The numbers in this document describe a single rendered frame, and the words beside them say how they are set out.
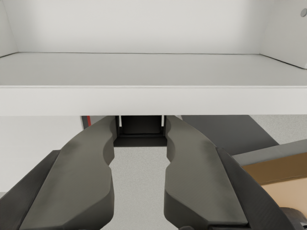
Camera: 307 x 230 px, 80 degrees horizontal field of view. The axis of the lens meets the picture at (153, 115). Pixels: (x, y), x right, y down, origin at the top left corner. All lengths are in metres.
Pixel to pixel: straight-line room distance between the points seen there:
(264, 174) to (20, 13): 0.40
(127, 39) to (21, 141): 0.27
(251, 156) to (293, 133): 1.18
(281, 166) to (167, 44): 0.31
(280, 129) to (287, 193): 1.12
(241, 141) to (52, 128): 0.43
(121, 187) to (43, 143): 1.26
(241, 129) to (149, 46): 0.44
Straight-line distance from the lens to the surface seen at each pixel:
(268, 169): 0.41
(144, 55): 0.17
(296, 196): 0.44
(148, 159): 1.37
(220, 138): 0.55
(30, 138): 0.37
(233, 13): 0.20
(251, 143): 0.53
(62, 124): 0.33
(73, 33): 0.19
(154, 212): 1.84
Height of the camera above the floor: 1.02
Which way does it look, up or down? 62 degrees down
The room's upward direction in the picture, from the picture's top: 175 degrees clockwise
